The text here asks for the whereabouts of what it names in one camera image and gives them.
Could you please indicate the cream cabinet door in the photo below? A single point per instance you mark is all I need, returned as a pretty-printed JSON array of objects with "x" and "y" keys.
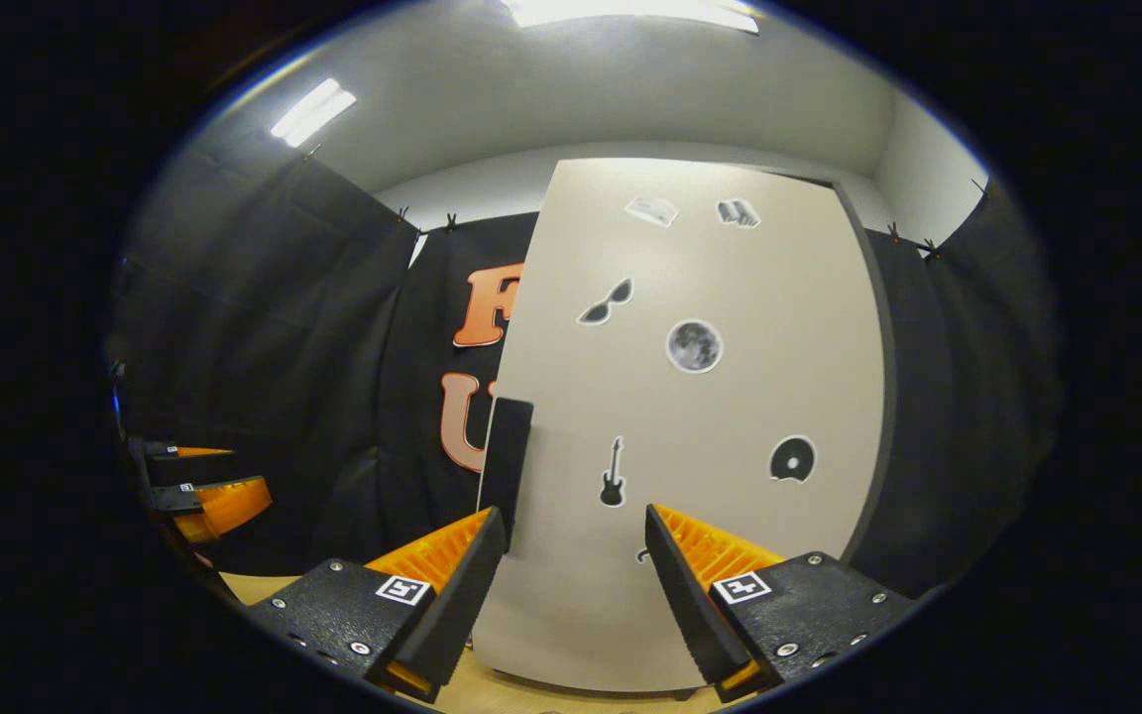
[{"x": 730, "y": 397}]

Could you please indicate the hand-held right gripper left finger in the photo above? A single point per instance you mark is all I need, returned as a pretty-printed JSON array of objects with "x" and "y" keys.
[{"x": 452, "y": 615}]

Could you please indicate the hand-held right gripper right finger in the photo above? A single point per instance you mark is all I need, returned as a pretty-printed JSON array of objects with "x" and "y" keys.
[{"x": 695, "y": 615}]

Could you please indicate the row of black cloth clips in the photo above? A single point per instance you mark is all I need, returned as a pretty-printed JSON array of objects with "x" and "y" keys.
[{"x": 450, "y": 220}]

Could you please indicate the large ceiling light panel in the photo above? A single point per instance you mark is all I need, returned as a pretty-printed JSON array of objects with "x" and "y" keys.
[{"x": 630, "y": 10}]

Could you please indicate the small ceiling light panel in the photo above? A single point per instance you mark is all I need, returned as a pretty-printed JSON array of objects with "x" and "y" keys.
[{"x": 313, "y": 112}]

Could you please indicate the black backdrop cloth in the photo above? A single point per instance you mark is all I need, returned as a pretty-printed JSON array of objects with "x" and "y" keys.
[{"x": 284, "y": 347}]

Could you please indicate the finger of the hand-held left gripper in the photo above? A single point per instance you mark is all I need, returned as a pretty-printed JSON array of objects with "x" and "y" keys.
[
  {"x": 196, "y": 452},
  {"x": 229, "y": 506}
]

